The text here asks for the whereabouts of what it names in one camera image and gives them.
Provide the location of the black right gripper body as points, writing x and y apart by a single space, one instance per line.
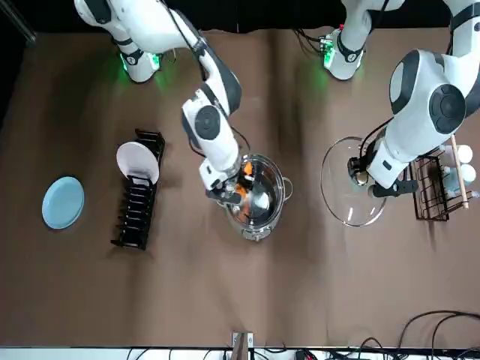
225 195

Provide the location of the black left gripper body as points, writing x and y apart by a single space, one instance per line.
397 189

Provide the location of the black dish rack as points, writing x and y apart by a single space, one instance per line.
131 225

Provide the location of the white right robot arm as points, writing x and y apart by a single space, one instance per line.
210 146

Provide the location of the stainless steel pot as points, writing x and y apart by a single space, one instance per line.
262 225

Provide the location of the orange corn cob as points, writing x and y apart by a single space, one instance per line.
247 168

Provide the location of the white plate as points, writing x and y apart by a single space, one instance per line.
135 159

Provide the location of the aluminium frame strut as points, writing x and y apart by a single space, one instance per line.
22 28

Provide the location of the light blue plate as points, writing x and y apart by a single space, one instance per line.
62 204

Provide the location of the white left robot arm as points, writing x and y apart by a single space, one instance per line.
420 97

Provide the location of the glass pot lid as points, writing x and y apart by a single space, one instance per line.
337 195

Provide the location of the light blue cup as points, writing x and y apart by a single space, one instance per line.
469 172

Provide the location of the aluminium camera post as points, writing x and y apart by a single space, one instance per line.
240 348

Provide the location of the white cup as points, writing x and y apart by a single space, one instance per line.
467 153

